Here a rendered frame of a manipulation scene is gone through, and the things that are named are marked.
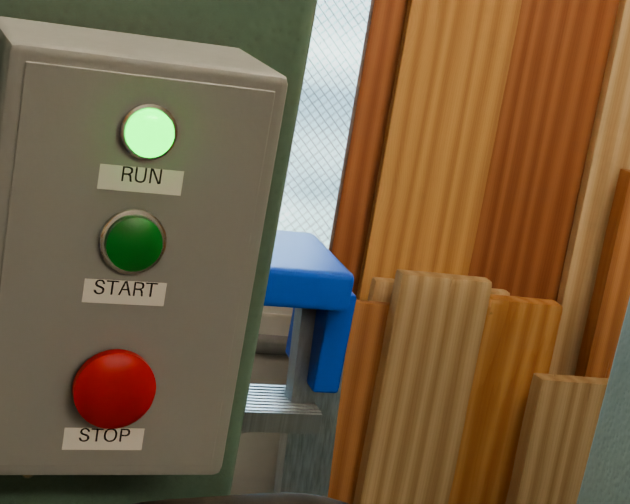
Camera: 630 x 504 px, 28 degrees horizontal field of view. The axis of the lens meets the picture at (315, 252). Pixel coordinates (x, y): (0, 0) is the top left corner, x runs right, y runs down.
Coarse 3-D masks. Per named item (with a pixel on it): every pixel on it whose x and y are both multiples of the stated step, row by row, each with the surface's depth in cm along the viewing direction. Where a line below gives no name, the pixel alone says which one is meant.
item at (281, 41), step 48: (0, 0) 46; (48, 0) 47; (96, 0) 48; (144, 0) 48; (192, 0) 49; (240, 0) 49; (288, 0) 50; (240, 48) 50; (288, 48) 51; (288, 96) 51; (288, 144) 52; (240, 384) 55; (240, 432) 56; (0, 480) 52; (48, 480) 53; (96, 480) 54; (144, 480) 55; (192, 480) 56
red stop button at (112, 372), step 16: (112, 352) 45; (128, 352) 45; (80, 368) 45; (96, 368) 45; (112, 368) 45; (128, 368) 45; (144, 368) 45; (80, 384) 45; (96, 384) 45; (112, 384) 45; (128, 384) 45; (144, 384) 45; (80, 400) 45; (96, 400) 45; (112, 400) 45; (128, 400) 45; (144, 400) 46; (96, 416) 45; (112, 416) 45; (128, 416) 46
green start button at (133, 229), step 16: (112, 224) 44; (128, 224) 44; (144, 224) 44; (160, 224) 44; (112, 240) 44; (128, 240) 44; (144, 240) 44; (160, 240) 44; (112, 256) 44; (128, 256) 44; (144, 256) 44; (160, 256) 45; (128, 272) 45
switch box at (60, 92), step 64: (0, 64) 42; (64, 64) 42; (128, 64) 43; (192, 64) 44; (256, 64) 46; (0, 128) 42; (64, 128) 42; (192, 128) 44; (256, 128) 45; (0, 192) 43; (64, 192) 43; (128, 192) 44; (192, 192) 45; (256, 192) 46; (0, 256) 43; (64, 256) 44; (192, 256) 45; (256, 256) 47; (0, 320) 44; (64, 320) 45; (128, 320) 45; (192, 320) 46; (0, 384) 45; (64, 384) 45; (192, 384) 47; (0, 448) 45; (192, 448) 48
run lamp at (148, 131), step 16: (128, 112) 43; (144, 112) 43; (160, 112) 43; (128, 128) 43; (144, 128) 43; (160, 128) 43; (176, 128) 44; (128, 144) 43; (144, 144) 43; (160, 144) 43
